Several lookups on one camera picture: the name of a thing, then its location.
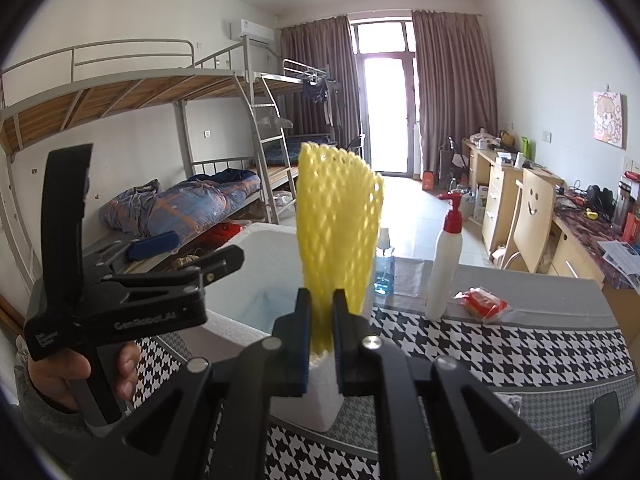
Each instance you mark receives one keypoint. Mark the light wooden desk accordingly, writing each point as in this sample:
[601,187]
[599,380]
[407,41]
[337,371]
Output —
[500,195]

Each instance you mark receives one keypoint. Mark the white papers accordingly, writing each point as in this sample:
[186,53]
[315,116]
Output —
[620,255]

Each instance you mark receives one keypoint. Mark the red bag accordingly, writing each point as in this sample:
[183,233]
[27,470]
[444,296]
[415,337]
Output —
[225,232]

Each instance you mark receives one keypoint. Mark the person's left forearm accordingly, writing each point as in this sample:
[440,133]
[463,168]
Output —
[35,412]

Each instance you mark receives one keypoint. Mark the yellow bag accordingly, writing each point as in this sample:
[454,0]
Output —
[507,137]

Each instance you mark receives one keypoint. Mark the person's left hand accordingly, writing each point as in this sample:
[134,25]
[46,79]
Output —
[55,375]

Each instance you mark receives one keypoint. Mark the black headphones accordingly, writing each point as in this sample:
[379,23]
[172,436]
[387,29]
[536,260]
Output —
[600,200]

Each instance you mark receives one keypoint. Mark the dark hanging clothes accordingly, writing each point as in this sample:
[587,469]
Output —
[315,90]

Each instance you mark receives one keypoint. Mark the houndstooth tablecloth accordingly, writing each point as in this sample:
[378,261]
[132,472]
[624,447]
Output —
[475,342]

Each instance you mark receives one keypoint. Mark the grey metal bunk ladder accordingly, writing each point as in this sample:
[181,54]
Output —
[270,125]

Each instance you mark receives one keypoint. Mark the blue patterned quilt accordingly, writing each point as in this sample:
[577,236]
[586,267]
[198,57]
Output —
[200,200]

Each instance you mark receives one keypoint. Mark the wooden chair with smiley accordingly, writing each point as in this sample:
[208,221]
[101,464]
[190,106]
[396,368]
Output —
[532,220]

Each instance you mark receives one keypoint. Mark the white air conditioner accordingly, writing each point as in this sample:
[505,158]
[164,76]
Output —
[252,32]

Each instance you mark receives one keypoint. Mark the red snack packet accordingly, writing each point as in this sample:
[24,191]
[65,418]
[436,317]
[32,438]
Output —
[482,302]

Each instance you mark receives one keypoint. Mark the clear bottle with blue liquid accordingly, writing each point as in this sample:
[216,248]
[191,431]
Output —
[382,275]

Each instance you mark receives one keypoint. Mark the yellow foam net sleeve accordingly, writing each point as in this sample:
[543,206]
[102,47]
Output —
[335,210]

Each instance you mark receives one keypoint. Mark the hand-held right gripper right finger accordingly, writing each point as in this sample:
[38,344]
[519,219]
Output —
[340,350]

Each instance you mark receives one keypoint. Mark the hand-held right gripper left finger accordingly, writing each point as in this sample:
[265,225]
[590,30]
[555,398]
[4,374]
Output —
[302,350]

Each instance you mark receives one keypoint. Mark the brown curtain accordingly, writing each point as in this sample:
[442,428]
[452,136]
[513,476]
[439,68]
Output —
[315,70]
[450,85]

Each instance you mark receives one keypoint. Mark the cartoon wall poster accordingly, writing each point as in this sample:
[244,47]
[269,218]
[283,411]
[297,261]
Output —
[609,117]

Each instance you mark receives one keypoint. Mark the dark phone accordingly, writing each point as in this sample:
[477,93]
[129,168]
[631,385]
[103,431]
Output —
[606,425]

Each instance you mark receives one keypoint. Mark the white foam box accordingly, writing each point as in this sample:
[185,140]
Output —
[260,265]

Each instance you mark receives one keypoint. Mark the black trolley bag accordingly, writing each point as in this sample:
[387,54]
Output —
[452,162]

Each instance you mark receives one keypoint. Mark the grey metal bunk bed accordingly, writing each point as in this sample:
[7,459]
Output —
[125,87]
[295,72]

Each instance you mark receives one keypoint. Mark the orange floor container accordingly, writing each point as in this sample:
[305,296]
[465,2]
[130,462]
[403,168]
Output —
[428,180]

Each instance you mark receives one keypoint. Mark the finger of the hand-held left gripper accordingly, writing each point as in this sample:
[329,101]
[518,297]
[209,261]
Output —
[220,262]
[155,246]

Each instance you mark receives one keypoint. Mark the glass balcony door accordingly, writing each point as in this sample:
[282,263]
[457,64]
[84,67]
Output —
[385,110]

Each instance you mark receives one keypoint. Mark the white pump bottle red cap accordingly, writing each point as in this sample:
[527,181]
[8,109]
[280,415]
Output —
[442,270]

